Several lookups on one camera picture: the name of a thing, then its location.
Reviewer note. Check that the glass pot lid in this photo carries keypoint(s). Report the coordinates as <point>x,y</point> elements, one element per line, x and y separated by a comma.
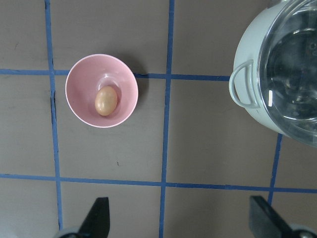
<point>288,71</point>

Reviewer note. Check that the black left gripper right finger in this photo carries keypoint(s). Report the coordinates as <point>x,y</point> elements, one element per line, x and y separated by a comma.
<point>265,222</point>

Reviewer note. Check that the pink plastic bowl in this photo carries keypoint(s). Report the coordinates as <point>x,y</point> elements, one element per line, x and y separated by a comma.
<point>88,76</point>

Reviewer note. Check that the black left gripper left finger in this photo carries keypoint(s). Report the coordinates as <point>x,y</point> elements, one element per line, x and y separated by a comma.
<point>96,223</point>

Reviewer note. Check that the brown egg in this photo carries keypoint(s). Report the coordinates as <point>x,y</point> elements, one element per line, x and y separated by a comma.
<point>106,101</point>

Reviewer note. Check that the pale green cooking pot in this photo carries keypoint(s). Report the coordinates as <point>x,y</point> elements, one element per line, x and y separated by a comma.
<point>244,81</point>

